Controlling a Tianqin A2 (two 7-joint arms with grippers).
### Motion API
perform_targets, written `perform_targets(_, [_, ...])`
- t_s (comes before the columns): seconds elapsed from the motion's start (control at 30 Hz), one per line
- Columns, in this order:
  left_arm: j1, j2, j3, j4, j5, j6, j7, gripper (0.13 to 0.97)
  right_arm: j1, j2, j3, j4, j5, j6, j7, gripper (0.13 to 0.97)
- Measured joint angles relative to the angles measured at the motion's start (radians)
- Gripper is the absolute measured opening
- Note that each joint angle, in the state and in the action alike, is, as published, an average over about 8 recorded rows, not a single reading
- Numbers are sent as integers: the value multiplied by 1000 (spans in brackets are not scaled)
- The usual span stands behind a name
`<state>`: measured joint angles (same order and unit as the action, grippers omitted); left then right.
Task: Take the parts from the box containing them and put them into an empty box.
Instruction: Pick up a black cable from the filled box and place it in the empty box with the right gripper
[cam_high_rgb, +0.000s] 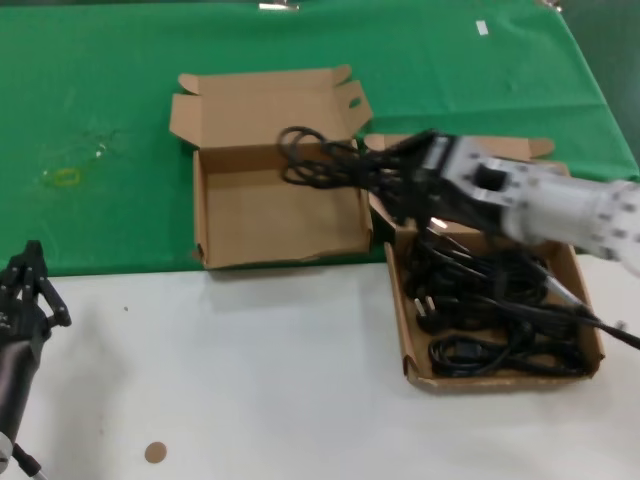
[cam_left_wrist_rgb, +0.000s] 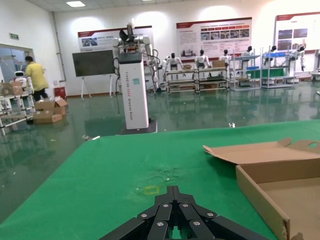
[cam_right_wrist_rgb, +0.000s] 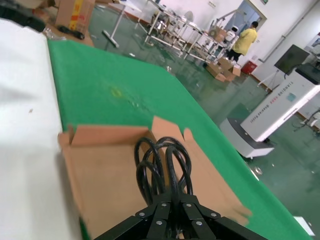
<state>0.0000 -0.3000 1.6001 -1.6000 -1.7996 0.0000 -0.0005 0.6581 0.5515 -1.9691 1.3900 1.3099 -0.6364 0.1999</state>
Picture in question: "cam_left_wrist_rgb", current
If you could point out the small white red robot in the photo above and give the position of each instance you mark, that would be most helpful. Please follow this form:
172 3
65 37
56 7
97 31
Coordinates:
19 78

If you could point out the open cardboard shipping box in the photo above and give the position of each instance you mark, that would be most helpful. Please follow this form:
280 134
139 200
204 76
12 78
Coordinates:
47 106

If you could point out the wide red-header info poster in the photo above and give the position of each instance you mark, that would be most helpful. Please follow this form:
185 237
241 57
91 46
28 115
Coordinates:
215 27

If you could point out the white humanoid robot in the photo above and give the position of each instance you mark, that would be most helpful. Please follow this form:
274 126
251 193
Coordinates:
274 48
301 53
225 58
247 53
172 62
202 60

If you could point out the info poster with building photos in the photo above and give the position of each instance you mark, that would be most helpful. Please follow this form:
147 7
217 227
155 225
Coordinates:
297 25

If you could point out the person in yellow jacket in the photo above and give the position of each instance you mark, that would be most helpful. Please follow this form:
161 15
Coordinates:
36 77

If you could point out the grey-framed glass doorway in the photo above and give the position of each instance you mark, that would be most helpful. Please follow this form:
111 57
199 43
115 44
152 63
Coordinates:
35 53

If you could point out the grey metal shelf rack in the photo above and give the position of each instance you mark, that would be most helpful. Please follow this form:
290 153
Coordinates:
243 58

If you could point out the closed cardboard box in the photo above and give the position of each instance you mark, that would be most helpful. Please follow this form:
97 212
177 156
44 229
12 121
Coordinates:
218 64

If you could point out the blue plastic bin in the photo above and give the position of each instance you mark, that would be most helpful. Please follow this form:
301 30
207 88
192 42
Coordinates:
275 55

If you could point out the open brown cardboard box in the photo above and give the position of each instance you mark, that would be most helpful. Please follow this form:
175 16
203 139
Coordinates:
262 152

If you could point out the flat cardboard shipping box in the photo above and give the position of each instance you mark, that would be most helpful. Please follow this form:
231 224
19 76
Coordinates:
46 118

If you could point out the white wall pipe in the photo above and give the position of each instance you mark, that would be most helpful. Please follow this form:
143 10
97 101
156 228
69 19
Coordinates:
56 32

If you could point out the metal tablecloth clip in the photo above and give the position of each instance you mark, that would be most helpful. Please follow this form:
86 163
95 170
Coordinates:
232 125
87 137

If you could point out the white metal shelf rack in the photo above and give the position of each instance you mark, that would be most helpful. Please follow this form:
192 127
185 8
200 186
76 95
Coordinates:
275 86

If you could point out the green rack cloth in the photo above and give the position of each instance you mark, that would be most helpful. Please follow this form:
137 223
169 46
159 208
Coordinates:
270 73

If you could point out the cardboard box with round hole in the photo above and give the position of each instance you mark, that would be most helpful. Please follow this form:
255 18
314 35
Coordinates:
13 89

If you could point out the dark screen on stand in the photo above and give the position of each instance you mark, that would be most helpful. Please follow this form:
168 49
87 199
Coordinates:
92 62

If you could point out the red box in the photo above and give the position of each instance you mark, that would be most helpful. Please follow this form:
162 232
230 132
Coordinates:
60 93

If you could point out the white tube frame rack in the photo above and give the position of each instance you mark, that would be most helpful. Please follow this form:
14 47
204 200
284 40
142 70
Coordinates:
12 117

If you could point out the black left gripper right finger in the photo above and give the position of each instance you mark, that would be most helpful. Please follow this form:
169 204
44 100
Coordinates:
192 215

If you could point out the green exit sign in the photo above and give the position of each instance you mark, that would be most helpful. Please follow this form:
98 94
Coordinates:
14 36

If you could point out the ceiling light panel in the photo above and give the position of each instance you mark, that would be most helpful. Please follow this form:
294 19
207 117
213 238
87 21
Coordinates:
74 4

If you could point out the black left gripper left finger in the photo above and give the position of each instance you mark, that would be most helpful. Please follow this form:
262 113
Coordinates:
160 215

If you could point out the roller shelf workbench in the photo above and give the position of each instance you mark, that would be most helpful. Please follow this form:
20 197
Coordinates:
212 80
181 82

